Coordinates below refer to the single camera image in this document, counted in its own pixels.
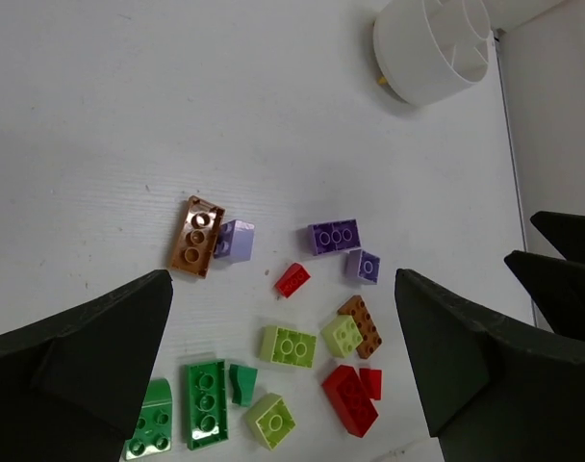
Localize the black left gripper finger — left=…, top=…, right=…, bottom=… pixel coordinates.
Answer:
left=504, top=251, right=585, bottom=342
left=530, top=211, right=585, bottom=264
left=394, top=269, right=585, bottom=461
left=0, top=269, right=173, bottom=461

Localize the red sloped lego piece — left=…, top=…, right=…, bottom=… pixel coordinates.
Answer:
left=359, top=368, right=382, bottom=400

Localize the brown studded lego brick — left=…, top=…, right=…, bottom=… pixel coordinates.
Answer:
left=337, top=295, right=383, bottom=360

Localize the large red lego brick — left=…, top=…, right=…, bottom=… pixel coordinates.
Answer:
left=322, top=365, right=378, bottom=438

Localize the purple small lego brick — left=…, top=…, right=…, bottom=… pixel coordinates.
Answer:
left=344, top=248, right=380, bottom=285

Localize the brown upside-down lego brick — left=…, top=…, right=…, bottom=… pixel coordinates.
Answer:
left=168, top=195, right=225, bottom=278

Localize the purple long lego brick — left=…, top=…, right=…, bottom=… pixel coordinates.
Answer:
left=307, top=219, right=361, bottom=256

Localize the small red lego brick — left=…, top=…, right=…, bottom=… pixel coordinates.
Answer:
left=274, top=263, right=311, bottom=298

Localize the light purple lego block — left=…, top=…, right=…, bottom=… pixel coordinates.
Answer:
left=214, top=219, right=255, bottom=264

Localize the green rounded lego brick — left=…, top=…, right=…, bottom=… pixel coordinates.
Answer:
left=122, top=378, right=173, bottom=461

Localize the green long lego brick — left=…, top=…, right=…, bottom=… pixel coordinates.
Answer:
left=184, top=359, right=229, bottom=450

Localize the lime small lego brick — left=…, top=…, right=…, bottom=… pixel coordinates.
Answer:
left=321, top=315, right=363, bottom=359

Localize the dark green curved lego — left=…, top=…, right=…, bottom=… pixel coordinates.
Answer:
left=229, top=364, right=258, bottom=407

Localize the lime square lego brick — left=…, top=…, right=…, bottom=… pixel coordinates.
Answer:
left=244, top=393, right=296, bottom=450

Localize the lime long lego brick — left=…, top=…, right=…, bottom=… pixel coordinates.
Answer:
left=259, top=325, right=318, bottom=369

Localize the white round divided container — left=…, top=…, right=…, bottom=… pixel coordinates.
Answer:
left=373, top=0, right=492, bottom=107

